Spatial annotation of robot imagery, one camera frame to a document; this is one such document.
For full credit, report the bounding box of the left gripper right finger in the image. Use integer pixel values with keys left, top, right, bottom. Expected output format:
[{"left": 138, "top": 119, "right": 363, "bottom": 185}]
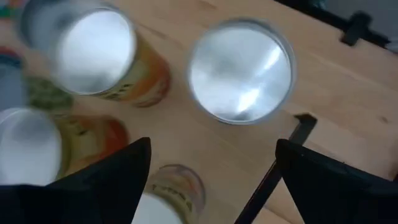
[{"left": 275, "top": 139, "right": 398, "bottom": 224}]

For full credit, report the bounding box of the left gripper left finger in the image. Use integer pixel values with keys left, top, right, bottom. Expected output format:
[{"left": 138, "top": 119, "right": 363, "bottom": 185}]
[{"left": 0, "top": 137, "right": 152, "bottom": 224}]

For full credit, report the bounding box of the orange red label can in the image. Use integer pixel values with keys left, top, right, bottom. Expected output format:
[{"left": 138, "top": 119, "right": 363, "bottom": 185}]
[{"left": 0, "top": 107, "right": 131, "bottom": 187}]

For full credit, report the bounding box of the yellow tan label can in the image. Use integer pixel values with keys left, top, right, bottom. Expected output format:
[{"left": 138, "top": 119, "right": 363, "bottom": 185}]
[{"left": 132, "top": 164, "right": 206, "bottom": 224}]

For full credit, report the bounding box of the green pea print can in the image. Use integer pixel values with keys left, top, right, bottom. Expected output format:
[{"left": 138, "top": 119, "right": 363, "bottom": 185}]
[{"left": 0, "top": 63, "right": 75, "bottom": 114}]

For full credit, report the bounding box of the peach orange label can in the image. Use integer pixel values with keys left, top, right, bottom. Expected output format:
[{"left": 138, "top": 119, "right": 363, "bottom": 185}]
[{"left": 20, "top": 0, "right": 172, "bottom": 109}]

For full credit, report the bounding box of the plain silver can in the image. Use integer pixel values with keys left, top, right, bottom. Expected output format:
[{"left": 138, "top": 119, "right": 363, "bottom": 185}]
[{"left": 185, "top": 17, "right": 298, "bottom": 126}]

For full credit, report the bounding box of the pink label can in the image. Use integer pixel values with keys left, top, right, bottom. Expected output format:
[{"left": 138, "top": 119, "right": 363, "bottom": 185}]
[{"left": 0, "top": 45, "right": 24, "bottom": 68}]

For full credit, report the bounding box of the wooden shelf with black legs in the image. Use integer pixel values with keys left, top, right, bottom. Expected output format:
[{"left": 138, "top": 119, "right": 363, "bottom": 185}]
[{"left": 0, "top": 0, "right": 318, "bottom": 224}]

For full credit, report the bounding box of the black frame clamp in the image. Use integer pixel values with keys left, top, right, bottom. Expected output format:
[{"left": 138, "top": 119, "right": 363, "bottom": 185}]
[{"left": 340, "top": 11, "right": 374, "bottom": 47}]

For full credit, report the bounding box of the black metal table frame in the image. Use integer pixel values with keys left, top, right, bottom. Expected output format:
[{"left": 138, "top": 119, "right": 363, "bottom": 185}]
[{"left": 273, "top": 0, "right": 398, "bottom": 52}]

